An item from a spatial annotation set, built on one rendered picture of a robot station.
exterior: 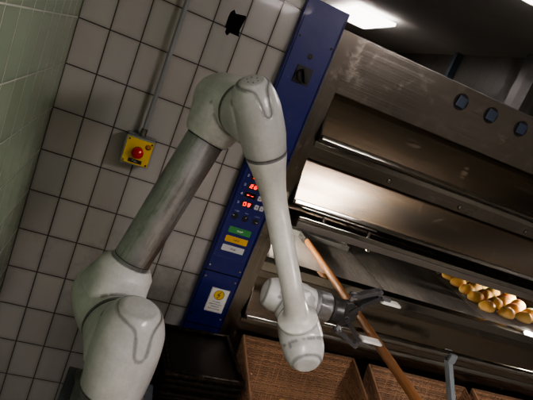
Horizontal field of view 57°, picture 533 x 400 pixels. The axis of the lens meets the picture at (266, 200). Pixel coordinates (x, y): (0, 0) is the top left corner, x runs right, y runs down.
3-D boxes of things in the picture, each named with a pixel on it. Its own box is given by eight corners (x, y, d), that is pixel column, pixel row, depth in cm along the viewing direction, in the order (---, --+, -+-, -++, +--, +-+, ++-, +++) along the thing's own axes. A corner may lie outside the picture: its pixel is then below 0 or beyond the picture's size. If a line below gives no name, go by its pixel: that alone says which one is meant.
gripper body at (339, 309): (330, 289, 147) (356, 297, 150) (319, 313, 149) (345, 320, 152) (338, 301, 140) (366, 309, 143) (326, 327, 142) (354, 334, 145)
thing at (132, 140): (120, 155, 172) (128, 128, 170) (147, 165, 175) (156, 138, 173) (118, 161, 165) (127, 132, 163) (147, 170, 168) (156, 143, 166)
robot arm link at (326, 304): (301, 309, 148) (318, 313, 150) (309, 325, 140) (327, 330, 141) (312, 282, 146) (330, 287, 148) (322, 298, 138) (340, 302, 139)
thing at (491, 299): (422, 260, 304) (426, 252, 303) (482, 279, 318) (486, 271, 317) (482, 312, 248) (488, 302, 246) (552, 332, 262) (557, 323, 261)
